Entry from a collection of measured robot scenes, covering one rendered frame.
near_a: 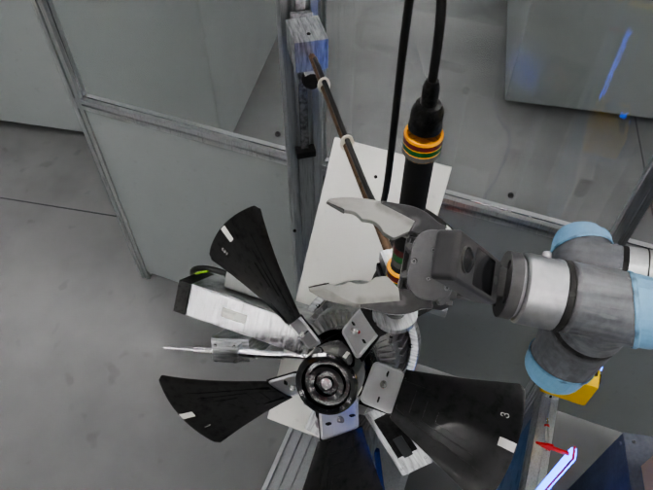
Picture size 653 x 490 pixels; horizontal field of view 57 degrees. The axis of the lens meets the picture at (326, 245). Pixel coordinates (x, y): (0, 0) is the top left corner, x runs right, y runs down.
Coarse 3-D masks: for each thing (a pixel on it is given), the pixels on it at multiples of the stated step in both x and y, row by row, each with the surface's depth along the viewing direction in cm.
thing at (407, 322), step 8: (384, 256) 89; (376, 264) 91; (384, 264) 88; (384, 272) 89; (376, 312) 93; (416, 312) 93; (376, 320) 92; (384, 320) 92; (392, 320) 92; (400, 320) 92; (408, 320) 92; (416, 320) 93; (384, 328) 92; (392, 328) 91; (400, 328) 91; (408, 328) 92
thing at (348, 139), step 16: (400, 32) 66; (400, 48) 67; (432, 48) 58; (400, 64) 69; (432, 64) 59; (320, 80) 114; (400, 80) 70; (432, 80) 60; (400, 96) 72; (336, 112) 108; (352, 144) 106; (368, 192) 95; (384, 192) 86
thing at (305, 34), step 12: (300, 12) 125; (288, 24) 124; (300, 24) 124; (312, 24) 124; (288, 36) 125; (300, 36) 121; (312, 36) 121; (324, 36) 121; (288, 48) 128; (300, 48) 120; (312, 48) 121; (324, 48) 122; (300, 60) 123; (324, 60) 124; (300, 72) 125
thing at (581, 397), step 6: (600, 372) 128; (594, 378) 127; (588, 384) 126; (594, 384) 126; (540, 390) 134; (582, 390) 128; (588, 390) 127; (594, 390) 127; (558, 396) 133; (564, 396) 132; (570, 396) 131; (576, 396) 131; (582, 396) 130; (588, 396) 129; (576, 402) 133; (582, 402) 132
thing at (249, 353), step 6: (168, 348) 134; (174, 348) 134; (180, 348) 133; (186, 348) 133; (192, 348) 132; (198, 348) 132; (204, 348) 131; (210, 348) 131; (240, 348) 129; (246, 348) 129; (252, 348) 128; (240, 354) 128; (246, 354) 128; (252, 354) 128; (258, 354) 127; (264, 354) 127; (270, 354) 127; (276, 354) 126; (282, 354) 126; (288, 354) 126; (294, 354) 126; (300, 354) 125; (306, 354) 125
